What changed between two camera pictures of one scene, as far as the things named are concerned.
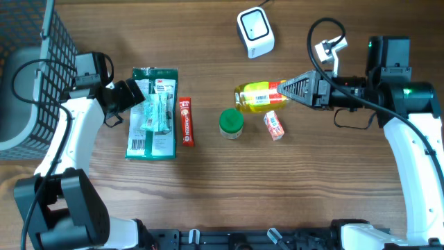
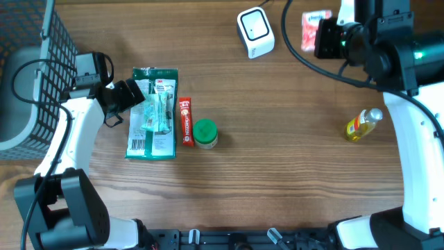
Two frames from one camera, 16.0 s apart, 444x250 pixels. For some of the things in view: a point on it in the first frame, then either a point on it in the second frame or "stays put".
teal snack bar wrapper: [156, 112] stays put
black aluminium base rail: [250, 239] stays put
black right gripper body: [329, 96] to [338, 42]
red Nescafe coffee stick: [187, 128] stays put
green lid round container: [231, 123] to [205, 133]
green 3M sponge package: [166, 80] stays put
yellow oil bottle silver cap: [259, 96] to [363, 124]
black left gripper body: [123, 98] stays put
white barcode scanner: [255, 32] stays put
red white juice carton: [274, 126] to [310, 19]
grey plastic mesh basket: [37, 58] stays put
